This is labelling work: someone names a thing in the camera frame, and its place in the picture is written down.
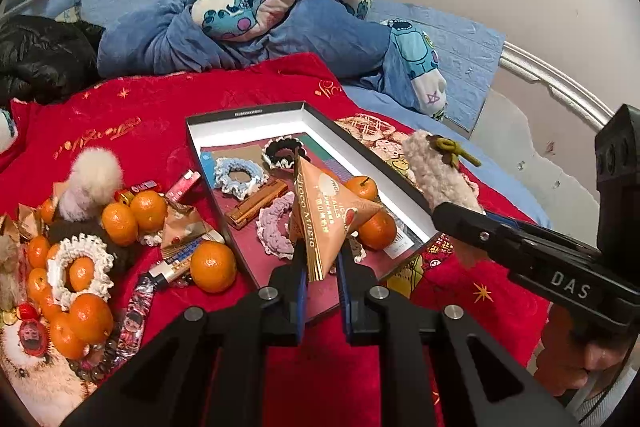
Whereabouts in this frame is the orange pyramid snack pack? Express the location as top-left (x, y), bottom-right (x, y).
top-left (290, 158), bottom-right (383, 283)

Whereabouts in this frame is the brown wooden comb box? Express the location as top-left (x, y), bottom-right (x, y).
top-left (224, 179), bottom-right (288, 230)

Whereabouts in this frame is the blue crochet scrunchie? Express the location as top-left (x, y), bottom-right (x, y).
top-left (214, 157), bottom-right (269, 202)

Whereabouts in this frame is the cream fleece hair clip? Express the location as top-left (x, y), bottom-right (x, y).
top-left (402, 130), bottom-right (485, 215)

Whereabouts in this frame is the black white-trim scrunchie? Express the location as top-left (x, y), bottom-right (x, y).
top-left (262, 135), bottom-right (309, 170)

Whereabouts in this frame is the large front mandarin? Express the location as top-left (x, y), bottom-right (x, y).
top-left (357, 210), bottom-right (397, 251)

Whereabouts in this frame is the person's hand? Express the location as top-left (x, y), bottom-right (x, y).
top-left (534, 305), bottom-right (630, 398)

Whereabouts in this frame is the pink crochet scrunchie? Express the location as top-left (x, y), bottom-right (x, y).
top-left (256, 192), bottom-right (295, 260)

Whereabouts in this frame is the black shallow box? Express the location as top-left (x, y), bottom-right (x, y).
top-left (186, 102), bottom-right (437, 321)

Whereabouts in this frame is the red candy packet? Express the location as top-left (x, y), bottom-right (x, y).
top-left (164, 169), bottom-right (201, 202)

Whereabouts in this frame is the red bear blanket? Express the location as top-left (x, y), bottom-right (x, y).
top-left (1, 54), bottom-right (548, 426)

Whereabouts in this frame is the white crochet scrunchie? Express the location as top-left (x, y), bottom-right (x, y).
top-left (46, 233), bottom-right (115, 311)

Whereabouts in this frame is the cream pompom plush scrunchie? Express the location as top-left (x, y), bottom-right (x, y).
top-left (58, 147), bottom-right (122, 222)

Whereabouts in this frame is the blue fleece blanket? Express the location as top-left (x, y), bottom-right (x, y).
top-left (96, 0), bottom-right (420, 110)

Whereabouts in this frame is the black puffer jacket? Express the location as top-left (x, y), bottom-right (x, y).
top-left (0, 15), bottom-right (104, 109)

